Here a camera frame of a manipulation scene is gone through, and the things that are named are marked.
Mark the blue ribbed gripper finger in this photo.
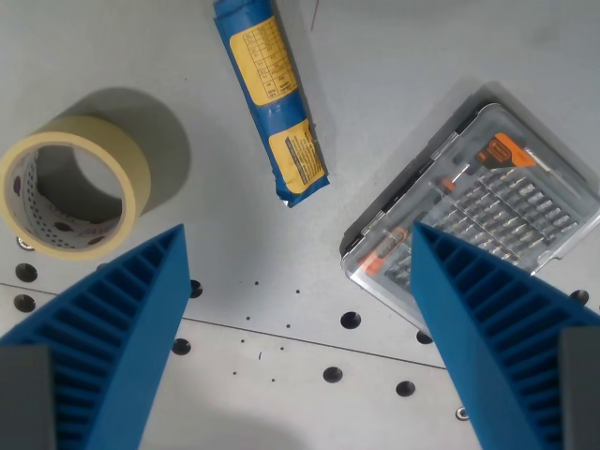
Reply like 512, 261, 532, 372
0, 223, 192, 450
410, 221, 600, 450

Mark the blue and yellow bag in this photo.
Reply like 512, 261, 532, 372
211, 0, 331, 209

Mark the clear screwdriver bit set case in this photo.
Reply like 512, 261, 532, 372
337, 83, 600, 335

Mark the beige masking tape roll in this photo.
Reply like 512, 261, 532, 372
0, 114, 153, 262

